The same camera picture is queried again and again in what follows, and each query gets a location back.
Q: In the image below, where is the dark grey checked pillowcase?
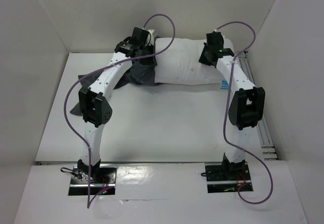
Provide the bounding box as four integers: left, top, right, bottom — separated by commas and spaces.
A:
69, 57, 157, 116

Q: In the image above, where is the white pillow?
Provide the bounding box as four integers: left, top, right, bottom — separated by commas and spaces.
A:
155, 38, 224, 85

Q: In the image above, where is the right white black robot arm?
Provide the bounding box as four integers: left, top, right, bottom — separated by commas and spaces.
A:
199, 31, 265, 180

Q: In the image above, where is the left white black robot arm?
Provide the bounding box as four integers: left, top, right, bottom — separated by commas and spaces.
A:
77, 27, 157, 183

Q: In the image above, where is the blue white pillow label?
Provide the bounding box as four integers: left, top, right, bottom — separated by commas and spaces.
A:
220, 80, 229, 90

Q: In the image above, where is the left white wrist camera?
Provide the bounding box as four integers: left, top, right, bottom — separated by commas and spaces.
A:
147, 29, 157, 45

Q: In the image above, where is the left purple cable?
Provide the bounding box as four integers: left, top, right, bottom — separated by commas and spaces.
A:
63, 14, 176, 208

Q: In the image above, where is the purple cable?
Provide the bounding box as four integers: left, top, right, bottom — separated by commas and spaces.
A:
214, 21, 273, 205
63, 14, 176, 208

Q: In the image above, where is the aluminium rail at table edge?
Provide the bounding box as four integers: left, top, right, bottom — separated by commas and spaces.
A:
239, 52, 279, 161

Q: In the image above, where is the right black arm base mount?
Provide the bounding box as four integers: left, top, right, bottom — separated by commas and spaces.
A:
200, 163, 253, 193

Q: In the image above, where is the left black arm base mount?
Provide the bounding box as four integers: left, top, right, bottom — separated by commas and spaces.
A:
60, 165, 117, 196

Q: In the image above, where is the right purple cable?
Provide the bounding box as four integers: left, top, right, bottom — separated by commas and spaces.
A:
214, 21, 273, 205

